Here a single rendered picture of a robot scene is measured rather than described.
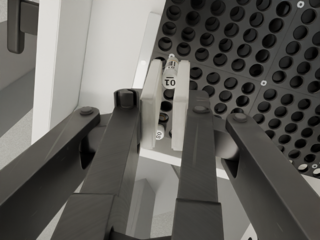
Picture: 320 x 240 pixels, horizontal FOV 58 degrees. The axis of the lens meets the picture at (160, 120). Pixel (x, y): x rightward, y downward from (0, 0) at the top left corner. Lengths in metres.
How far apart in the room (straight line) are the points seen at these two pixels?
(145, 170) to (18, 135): 0.65
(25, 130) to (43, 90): 1.28
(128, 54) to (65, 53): 0.09
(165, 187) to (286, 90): 1.24
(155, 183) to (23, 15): 1.27
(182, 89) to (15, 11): 0.19
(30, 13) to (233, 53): 0.19
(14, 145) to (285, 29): 1.50
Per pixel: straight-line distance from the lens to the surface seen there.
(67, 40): 0.30
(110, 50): 0.36
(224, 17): 0.28
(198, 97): 0.17
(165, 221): 1.73
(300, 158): 0.35
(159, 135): 0.30
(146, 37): 0.33
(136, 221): 1.27
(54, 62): 0.28
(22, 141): 1.61
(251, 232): 0.52
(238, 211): 0.63
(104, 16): 0.35
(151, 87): 0.16
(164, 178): 1.47
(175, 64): 0.23
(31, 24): 0.30
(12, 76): 0.80
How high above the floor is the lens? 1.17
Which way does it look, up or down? 62 degrees down
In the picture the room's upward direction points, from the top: 170 degrees counter-clockwise
